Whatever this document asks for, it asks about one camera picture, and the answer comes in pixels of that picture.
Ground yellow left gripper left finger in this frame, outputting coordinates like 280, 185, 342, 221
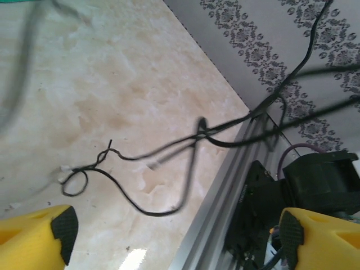
0, 204, 79, 270

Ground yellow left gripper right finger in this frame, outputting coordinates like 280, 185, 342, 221
277, 207, 360, 270

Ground thin black cable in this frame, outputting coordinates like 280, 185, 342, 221
106, 0, 334, 161
60, 116, 210, 217
148, 97, 360, 169

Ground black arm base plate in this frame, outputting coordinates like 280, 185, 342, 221
224, 160, 285, 270

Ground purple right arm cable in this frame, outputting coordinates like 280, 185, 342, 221
280, 142, 320, 181

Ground aluminium front rail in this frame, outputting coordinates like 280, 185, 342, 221
171, 111, 299, 270

